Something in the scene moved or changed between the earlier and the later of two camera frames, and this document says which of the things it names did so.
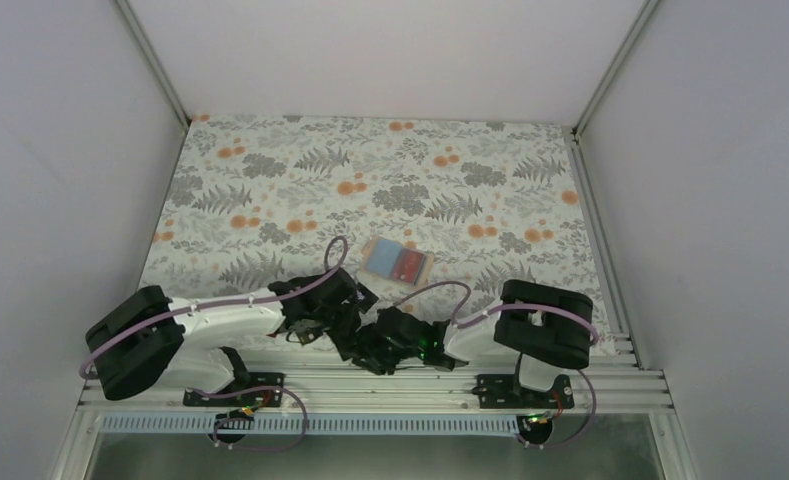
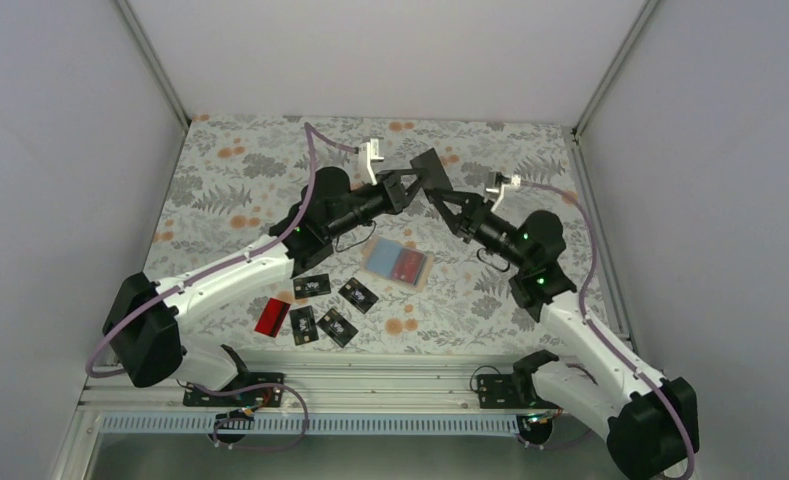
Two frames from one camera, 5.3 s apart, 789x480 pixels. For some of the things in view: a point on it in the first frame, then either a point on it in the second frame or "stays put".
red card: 407,267 stays put
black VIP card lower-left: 308,335 stays put
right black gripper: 366,349 -> 476,213
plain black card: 344,338 -> 436,176
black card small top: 365,298 stays put
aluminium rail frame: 613,381 stays put
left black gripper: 350,313 -> 395,198
